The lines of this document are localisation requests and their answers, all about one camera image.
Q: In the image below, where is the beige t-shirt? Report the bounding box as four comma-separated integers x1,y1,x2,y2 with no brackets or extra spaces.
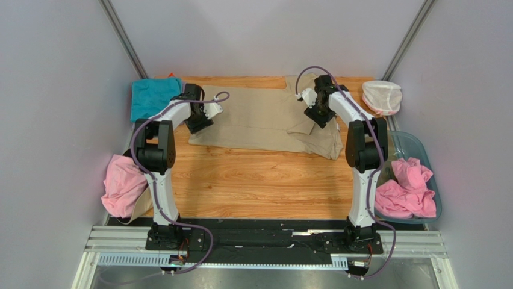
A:
188,73,344,160

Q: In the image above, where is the clear teal plastic bin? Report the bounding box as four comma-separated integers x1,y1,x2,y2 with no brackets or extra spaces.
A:
375,131,443,225

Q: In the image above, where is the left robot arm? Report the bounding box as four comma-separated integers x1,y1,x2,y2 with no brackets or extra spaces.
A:
130,84,213,250

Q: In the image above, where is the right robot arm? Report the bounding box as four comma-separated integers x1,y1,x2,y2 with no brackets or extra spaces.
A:
298,75,388,254

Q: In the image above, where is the teal folded t-shirt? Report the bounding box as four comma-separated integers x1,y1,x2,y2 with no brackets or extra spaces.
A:
130,77,182,123

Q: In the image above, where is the white mesh laundry bag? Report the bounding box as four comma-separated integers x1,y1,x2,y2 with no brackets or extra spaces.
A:
362,80,403,116

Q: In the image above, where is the pink cloth at left edge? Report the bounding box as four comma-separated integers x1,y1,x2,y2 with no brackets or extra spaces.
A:
101,155,148,218

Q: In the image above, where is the beige cloth at left edge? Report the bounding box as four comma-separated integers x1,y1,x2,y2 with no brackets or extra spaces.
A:
116,188,153,225

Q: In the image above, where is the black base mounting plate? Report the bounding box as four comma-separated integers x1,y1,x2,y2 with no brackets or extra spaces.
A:
108,216,426,266

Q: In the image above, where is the pink t-shirt in bin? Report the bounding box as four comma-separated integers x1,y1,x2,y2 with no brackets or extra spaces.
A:
375,158,437,219

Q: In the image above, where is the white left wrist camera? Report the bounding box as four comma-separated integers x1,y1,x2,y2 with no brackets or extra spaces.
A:
204,102,223,119

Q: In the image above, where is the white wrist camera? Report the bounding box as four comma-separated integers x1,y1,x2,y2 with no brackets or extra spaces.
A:
204,102,223,119
296,88,317,108

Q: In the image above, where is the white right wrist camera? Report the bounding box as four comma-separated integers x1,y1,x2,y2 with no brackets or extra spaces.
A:
296,88,317,108

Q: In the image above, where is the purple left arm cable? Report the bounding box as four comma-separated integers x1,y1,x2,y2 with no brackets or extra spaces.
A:
129,90,231,278

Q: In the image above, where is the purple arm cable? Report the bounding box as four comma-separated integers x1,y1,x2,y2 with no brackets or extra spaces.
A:
129,90,231,278
295,66,397,281

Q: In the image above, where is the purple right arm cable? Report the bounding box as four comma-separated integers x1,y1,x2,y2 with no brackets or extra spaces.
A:
295,66,397,281

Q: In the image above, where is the left aluminium corner post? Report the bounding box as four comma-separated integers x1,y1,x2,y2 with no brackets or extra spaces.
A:
99,0,149,79

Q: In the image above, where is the aluminium corner post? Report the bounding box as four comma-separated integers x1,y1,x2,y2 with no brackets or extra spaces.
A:
381,0,437,81
99,0,149,79

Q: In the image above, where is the right aluminium corner post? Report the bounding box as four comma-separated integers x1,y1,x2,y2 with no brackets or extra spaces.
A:
381,0,437,81

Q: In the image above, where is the aluminium frame rail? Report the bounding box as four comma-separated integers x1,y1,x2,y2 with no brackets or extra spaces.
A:
73,223,457,288

